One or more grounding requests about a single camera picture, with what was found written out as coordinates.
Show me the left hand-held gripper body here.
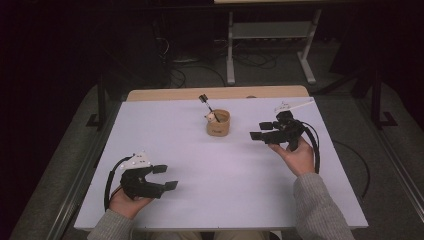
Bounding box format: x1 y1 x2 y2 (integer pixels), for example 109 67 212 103
119 151 166 201

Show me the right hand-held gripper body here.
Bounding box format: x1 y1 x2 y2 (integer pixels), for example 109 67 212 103
265 98 315 153

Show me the tan wooden pen holder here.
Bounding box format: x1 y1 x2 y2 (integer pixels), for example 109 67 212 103
204 109 231 137

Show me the black stick with square head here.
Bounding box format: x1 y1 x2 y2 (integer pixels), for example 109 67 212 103
198 93 221 123

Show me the person's left hand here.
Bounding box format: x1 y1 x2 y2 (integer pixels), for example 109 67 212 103
108 188 154 220

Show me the person's right hand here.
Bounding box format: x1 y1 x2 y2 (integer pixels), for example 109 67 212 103
268 136 316 178

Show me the black metal stand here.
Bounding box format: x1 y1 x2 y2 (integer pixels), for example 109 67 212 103
85 74 108 131
371 71 398 130

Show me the left hand-held gripper black cable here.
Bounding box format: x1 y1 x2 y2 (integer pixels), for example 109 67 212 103
103 155 134 213

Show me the hand-held gripper black cable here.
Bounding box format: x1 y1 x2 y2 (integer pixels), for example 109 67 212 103
103 155 134 213
299 121 321 175

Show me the right hand-held gripper black cable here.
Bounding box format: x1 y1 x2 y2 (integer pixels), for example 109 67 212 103
299 121 321 175

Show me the metal floor rail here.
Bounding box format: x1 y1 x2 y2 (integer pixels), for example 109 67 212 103
46 126 111 240
358 99 424 214

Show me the white metal desk frame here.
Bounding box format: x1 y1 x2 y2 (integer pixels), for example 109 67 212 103
225 9 324 86

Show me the black floor cable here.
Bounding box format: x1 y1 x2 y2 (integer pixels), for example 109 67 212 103
333 139 372 199

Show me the tangle of floor cables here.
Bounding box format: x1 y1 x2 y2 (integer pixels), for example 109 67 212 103
153 19 228 88

